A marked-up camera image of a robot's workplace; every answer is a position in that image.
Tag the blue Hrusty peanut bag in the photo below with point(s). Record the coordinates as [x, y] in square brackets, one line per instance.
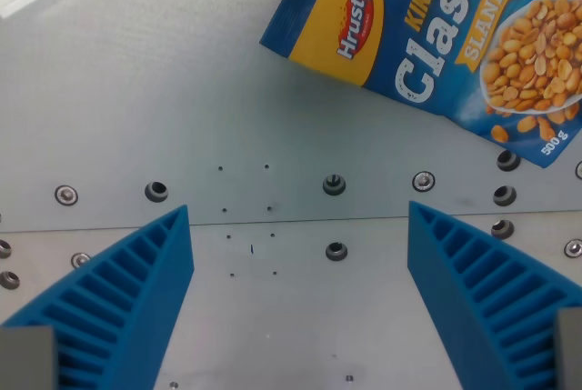
[409, 22]

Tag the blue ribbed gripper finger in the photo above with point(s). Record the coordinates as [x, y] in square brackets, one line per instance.
[459, 272]
[136, 281]

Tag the silver flat-head screw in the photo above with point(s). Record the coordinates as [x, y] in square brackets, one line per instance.
[574, 248]
[66, 194]
[423, 181]
[579, 169]
[80, 259]

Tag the dark recessed bolt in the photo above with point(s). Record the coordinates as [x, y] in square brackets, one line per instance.
[334, 184]

